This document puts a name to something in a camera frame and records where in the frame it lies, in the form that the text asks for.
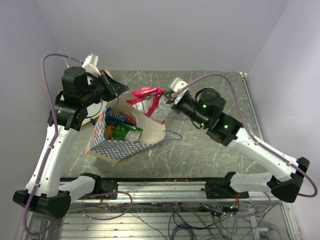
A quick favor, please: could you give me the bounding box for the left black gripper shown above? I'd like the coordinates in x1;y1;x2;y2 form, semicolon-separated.
80;69;130;107

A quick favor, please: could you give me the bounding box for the red snack bag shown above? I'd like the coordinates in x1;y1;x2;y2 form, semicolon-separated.
126;86;172;125

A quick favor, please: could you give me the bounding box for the green snack bag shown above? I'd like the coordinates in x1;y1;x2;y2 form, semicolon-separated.
103;122;143;143

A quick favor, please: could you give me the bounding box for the checkered paper bag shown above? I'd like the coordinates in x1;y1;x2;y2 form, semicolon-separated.
85;91;183;168

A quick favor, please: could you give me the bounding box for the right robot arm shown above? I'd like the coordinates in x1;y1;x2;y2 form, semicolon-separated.
165;88;310;203

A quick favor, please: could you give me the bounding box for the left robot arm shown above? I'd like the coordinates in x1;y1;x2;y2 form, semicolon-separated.
13;66;129;219

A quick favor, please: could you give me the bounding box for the small whiteboard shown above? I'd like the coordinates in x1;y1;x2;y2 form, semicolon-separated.
55;69;113;127

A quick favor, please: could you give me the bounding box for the blue M&M's packet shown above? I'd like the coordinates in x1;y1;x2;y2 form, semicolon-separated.
104;107;128;124

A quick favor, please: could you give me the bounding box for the colourful candy packet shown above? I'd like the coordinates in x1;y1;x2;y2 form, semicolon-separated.
124;116;137;126

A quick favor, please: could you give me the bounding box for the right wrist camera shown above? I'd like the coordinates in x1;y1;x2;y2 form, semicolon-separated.
169;77;188;105

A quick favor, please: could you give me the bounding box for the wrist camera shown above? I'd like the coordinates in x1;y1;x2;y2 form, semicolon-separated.
81;53;101;77
169;77;188;105

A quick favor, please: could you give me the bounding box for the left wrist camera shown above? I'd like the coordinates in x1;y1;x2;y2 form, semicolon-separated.
81;53;101;77

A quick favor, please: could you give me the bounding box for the aluminium rail frame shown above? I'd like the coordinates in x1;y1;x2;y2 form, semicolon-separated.
17;178;302;240

